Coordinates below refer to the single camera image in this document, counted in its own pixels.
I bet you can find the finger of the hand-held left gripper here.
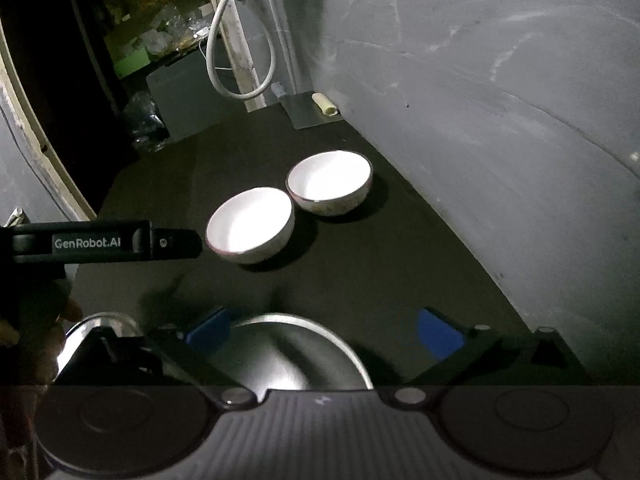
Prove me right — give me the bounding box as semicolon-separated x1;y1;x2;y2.
151;228;204;260

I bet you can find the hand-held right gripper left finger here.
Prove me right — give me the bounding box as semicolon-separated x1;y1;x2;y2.
65;306;259;407

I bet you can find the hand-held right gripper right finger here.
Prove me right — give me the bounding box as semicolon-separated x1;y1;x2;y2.
390;307;592;405

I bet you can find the white ceramic bowl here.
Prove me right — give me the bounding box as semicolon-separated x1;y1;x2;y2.
205;187;295;265
285;150;374;217

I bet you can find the small steel bowl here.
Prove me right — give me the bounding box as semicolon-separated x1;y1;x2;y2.
227;312;376;392

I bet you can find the person's left hand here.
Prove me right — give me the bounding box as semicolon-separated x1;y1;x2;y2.
0;280;84;387

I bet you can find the black plastic bag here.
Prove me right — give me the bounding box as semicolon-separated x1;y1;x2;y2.
122;92;169;154

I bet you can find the dark grey cabinet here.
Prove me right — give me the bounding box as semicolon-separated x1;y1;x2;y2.
146;52;247;142

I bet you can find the green box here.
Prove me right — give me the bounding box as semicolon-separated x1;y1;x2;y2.
113;49;152;80

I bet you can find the cluttered storage shelf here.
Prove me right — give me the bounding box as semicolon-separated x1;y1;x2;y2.
97;0;222;69

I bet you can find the white hose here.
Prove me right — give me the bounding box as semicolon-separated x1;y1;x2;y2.
207;0;276;101

